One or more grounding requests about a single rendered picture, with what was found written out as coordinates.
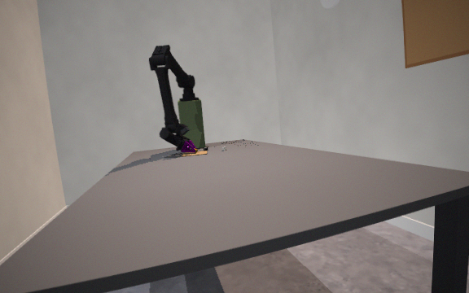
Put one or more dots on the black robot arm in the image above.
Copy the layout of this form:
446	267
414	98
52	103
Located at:
162	56

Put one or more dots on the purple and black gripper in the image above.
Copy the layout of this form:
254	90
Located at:
184	145

